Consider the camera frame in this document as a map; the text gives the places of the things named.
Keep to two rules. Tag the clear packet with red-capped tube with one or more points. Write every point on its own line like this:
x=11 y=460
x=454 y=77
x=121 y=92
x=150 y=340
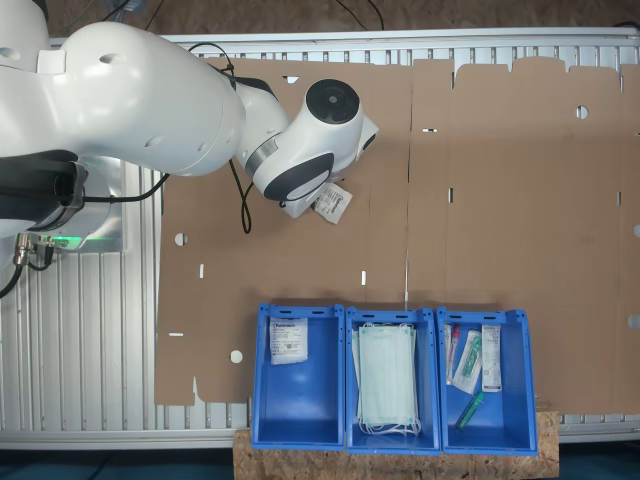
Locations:
x=453 y=350

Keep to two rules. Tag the blue bin with tubes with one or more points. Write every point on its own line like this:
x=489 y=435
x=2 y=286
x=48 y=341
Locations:
x=515 y=400

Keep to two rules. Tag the brown cardboard sheet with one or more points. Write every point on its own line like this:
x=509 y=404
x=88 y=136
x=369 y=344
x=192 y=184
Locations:
x=300 y=260
x=525 y=225

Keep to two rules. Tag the long white printed packet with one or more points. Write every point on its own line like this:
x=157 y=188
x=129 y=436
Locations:
x=491 y=360

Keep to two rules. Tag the stack of white face masks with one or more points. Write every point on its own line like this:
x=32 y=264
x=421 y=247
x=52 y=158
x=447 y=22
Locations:
x=388 y=375

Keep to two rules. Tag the chipboard wood block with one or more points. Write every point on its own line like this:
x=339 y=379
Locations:
x=400 y=467

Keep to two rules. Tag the blue bin with cotton packets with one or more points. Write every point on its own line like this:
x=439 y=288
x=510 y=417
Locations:
x=300 y=400

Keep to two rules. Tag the white Fuhrmann cotton packet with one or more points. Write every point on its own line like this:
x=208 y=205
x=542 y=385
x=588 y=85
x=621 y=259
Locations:
x=289 y=342
x=336 y=205

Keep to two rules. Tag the green capped tube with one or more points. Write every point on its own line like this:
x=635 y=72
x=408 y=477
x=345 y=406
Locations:
x=470 y=411

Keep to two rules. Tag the blue bin with masks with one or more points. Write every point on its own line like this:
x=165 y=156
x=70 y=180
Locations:
x=429 y=380

